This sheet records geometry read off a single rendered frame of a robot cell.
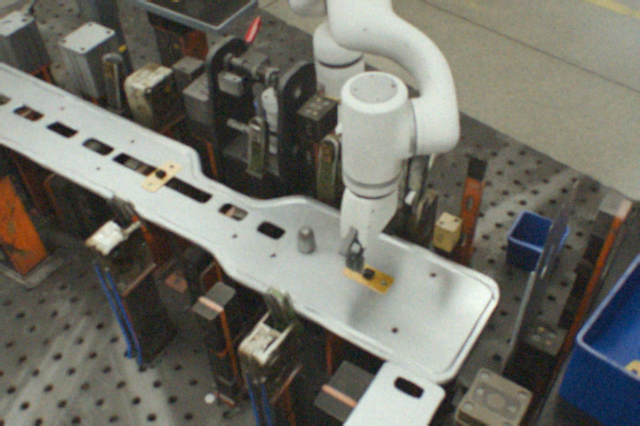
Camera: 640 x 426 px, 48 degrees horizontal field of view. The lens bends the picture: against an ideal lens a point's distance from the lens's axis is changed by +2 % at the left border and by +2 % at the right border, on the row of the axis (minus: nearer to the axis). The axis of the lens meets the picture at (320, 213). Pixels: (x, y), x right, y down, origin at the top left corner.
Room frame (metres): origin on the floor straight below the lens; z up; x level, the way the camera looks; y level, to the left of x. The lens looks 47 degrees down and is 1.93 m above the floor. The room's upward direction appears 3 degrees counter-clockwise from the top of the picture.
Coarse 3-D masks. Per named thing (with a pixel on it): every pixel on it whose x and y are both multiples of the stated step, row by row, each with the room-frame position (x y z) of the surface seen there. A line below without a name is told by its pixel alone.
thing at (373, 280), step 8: (344, 272) 0.73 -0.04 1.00; (352, 272) 0.73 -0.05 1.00; (376, 272) 0.73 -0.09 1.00; (360, 280) 0.72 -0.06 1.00; (368, 280) 0.71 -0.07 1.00; (376, 280) 0.71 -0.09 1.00; (384, 280) 0.71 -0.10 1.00; (392, 280) 0.71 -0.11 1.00; (376, 288) 0.70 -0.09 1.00; (384, 288) 0.70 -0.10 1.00
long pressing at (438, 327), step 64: (0, 64) 1.39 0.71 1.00; (0, 128) 1.17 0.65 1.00; (128, 128) 1.15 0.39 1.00; (128, 192) 0.96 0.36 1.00; (256, 256) 0.78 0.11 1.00; (320, 256) 0.78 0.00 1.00; (384, 256) 0.77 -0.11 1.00; (320, 320) 0.64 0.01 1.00; (384, 320) 0.64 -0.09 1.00; (448, 320) 0.63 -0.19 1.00
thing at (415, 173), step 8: (408, 160) 0.85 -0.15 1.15; (416, 160) 0.85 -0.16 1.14; (424, 160) 0.83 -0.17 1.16; (408, 168) 0.85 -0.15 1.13; (416, 168) 0.85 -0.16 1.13; (424, 168) 0.83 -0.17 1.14; (408, 176) 0.85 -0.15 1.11; (416, 176) 0.84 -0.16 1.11; (424, 176) 0.83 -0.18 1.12; (408, 184) 0.85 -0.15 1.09; (416, 184) 0.84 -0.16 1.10; (424, 184) 0.84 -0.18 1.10; (400, 192) 0.84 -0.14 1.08; (408, 192) 0.85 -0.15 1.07; (416, 192) 0.83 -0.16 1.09; (400, 200) 0.84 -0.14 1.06; (416, 200) 0.82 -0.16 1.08; (400, 208) 0.83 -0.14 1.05
